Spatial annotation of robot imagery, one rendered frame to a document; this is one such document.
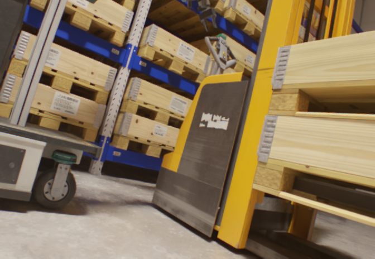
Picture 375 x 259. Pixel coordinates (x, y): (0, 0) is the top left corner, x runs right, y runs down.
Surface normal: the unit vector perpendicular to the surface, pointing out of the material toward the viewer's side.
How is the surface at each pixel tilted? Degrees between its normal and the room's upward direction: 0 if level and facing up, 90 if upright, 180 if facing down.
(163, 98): 90
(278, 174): 90
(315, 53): 90
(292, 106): 90
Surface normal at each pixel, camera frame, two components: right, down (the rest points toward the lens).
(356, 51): -0.78, -0.28
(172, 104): 0.58, 0.06
